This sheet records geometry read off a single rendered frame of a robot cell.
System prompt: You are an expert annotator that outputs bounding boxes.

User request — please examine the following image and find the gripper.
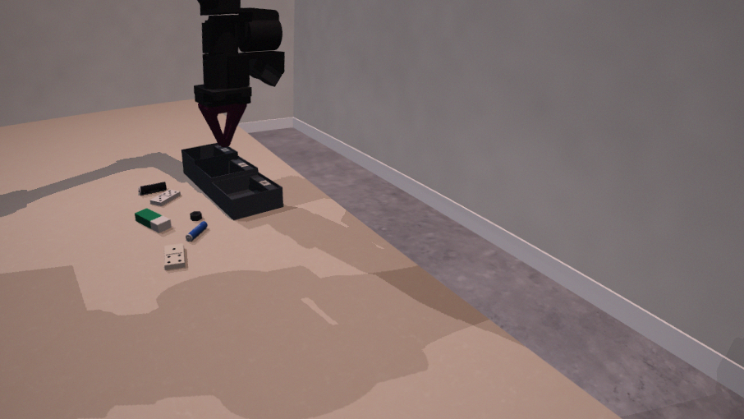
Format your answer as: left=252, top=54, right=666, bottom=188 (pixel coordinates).
left=194, top=51, right=252, bottom=147

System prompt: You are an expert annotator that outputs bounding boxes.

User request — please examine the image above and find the green and white eraser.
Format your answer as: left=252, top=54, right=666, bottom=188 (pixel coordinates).
left=135, top=208, right=172, bottom=233

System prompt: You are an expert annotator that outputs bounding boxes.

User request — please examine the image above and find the black rack of bins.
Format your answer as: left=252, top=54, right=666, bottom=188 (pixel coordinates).
left=181, top=143, right=283, bottom=220

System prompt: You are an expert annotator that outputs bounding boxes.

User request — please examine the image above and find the blue battery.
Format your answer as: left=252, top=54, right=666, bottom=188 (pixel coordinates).
left=186, top=221, right=208, bottom=242

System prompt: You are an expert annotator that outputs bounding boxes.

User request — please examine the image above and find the white domino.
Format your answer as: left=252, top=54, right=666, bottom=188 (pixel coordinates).
left=164, top=243, right=186, bottom=270
left=150, top=190, right=181, bottom=206

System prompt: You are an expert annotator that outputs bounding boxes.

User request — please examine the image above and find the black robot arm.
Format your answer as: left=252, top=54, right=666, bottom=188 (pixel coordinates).
left=197, top=0, right=285, bottom=89

